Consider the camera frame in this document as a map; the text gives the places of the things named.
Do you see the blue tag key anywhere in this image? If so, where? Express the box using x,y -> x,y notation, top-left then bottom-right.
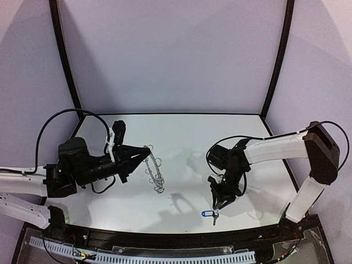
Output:
201,210 -> 219,226

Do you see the metal ring disc with keyrings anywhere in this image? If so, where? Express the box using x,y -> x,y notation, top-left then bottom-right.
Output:
144,145 -> 164,194

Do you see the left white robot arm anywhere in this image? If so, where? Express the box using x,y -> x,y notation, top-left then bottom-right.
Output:
1,137 -> 151,229

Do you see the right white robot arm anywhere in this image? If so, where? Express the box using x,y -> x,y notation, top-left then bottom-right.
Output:
206,122 -> 340,223

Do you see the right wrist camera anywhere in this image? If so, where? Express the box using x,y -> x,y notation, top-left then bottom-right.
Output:
207,174 -> 223,184

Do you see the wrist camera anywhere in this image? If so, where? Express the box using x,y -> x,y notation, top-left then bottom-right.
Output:
104,120 -> 126,154
207,174 -> 223,184

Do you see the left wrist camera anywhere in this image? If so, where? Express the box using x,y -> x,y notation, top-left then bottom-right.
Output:
104,120 -> 126,154

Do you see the white slotted cable duct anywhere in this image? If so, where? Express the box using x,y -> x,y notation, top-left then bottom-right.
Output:
28,236 -> 256,264

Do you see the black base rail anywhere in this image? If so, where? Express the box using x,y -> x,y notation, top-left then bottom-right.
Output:
65,224 -> 290,250

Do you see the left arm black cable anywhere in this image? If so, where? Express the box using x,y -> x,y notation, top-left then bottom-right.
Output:
0,108 -> 109,177

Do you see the left black frame post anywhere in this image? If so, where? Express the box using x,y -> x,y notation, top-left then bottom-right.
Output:
48,0 -> 82,109

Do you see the black frame post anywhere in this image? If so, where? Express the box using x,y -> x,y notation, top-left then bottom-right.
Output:
48,0 -> 82,109
260,0 -> 295,120

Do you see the right black frame post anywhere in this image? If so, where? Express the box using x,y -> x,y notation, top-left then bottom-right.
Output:
260,0 -> 295,120

